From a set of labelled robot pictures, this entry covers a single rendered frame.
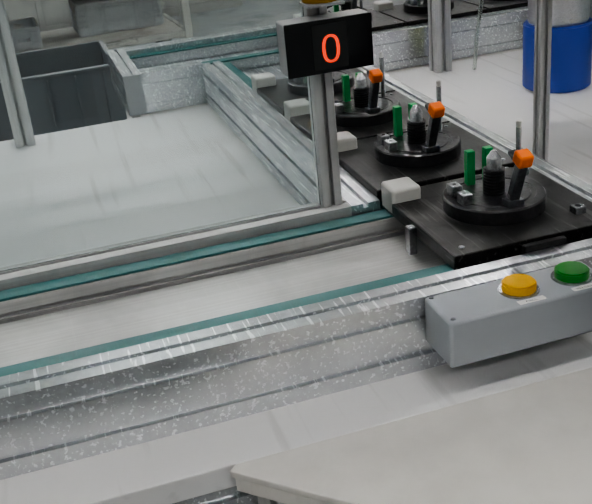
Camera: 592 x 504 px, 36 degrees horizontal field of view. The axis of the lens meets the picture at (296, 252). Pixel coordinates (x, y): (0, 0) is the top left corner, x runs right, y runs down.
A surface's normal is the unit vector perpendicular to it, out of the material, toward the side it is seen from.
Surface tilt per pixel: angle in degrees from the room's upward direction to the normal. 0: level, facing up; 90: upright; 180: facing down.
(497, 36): 90
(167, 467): 0
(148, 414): 90
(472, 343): 90
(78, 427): 90
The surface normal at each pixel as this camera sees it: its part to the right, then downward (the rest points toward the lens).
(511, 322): 0.30, 0.38
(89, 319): -0.09, -0.90
